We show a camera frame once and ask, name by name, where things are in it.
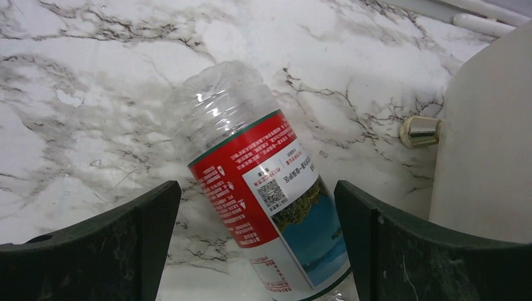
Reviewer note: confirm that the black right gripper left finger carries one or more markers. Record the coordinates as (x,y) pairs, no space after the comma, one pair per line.
(116,255)

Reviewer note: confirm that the cream cylinder with coloured face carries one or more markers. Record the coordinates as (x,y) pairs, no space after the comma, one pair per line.
(482,182)

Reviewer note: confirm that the clear bottle red label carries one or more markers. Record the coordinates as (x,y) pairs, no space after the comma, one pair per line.
(229,130)

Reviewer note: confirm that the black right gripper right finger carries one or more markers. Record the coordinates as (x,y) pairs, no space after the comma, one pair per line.
(395,255)

